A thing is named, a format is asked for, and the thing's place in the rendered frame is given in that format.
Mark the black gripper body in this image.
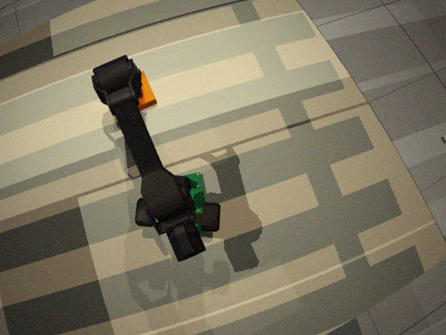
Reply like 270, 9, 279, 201
135, 198, 221, 232

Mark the green circuit board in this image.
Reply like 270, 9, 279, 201
183, 172, 207, 234

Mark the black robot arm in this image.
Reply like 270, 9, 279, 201
91, 55, 206, 262

